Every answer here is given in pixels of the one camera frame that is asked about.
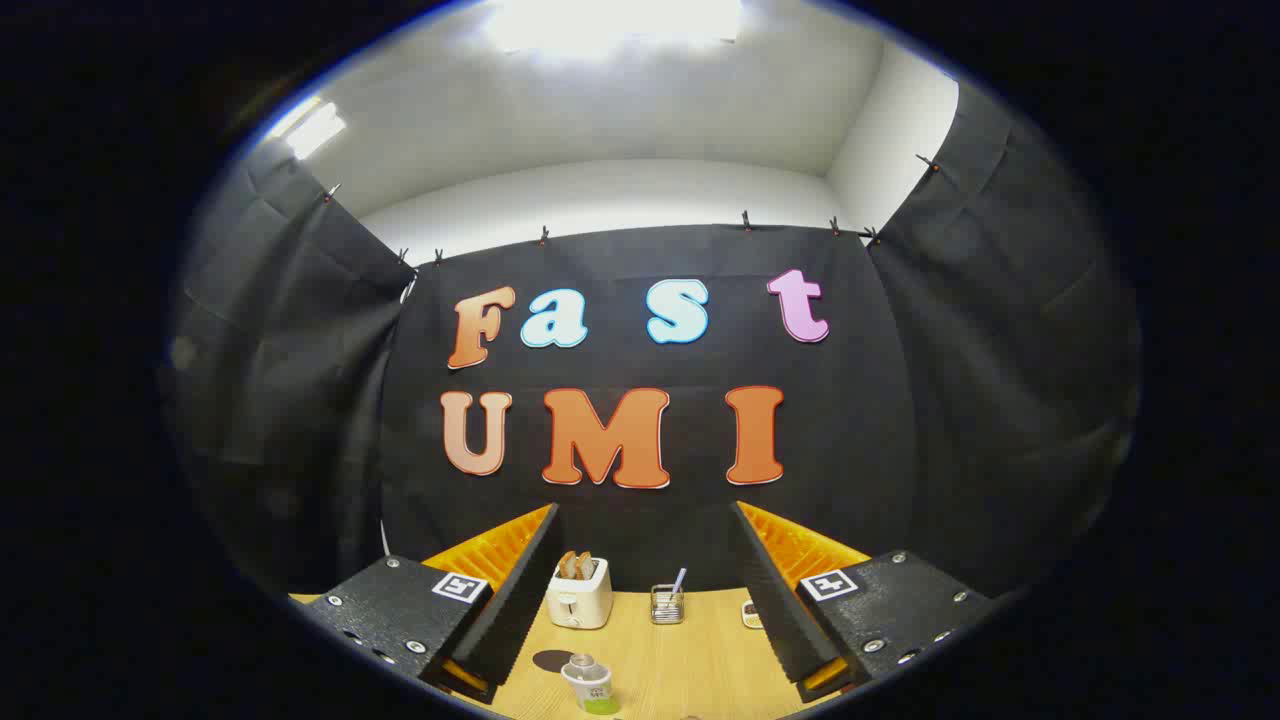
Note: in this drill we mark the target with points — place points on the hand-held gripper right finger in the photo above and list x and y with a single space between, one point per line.
775 600

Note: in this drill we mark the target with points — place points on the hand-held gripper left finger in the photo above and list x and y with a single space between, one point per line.
520 600

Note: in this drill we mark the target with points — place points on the dark brown round coaster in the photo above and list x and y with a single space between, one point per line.
548 661

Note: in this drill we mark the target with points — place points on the white green label juice bottle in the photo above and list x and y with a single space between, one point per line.
595 690

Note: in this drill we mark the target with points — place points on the white divided condiment dish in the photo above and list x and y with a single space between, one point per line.
751 614

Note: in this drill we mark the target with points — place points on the brown toast slice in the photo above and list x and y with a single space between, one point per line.
567 566
585 565

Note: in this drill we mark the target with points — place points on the white toaster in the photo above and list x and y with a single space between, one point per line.
578 603

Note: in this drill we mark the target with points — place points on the metal spoon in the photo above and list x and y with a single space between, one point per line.
679 580

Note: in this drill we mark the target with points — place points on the wooden table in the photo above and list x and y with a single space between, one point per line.
690 660

